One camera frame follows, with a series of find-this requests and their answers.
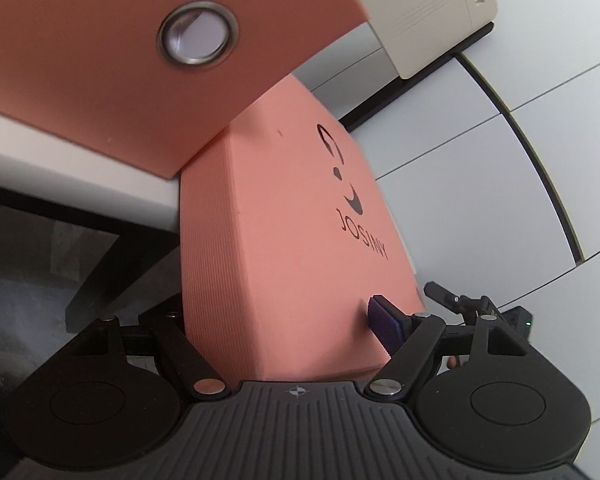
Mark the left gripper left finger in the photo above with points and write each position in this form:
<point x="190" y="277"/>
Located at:
<point x="154" y="358"/>

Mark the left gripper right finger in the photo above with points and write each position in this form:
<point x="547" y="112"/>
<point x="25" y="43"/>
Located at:
<point x="411" y="342"/>

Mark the salmon pink box lid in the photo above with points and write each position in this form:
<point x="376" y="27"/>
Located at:
<point x="285" y="236"/>

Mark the salmon pink open box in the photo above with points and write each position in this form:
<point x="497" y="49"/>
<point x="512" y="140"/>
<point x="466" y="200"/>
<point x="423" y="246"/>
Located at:
<point x="93" y="72"/>

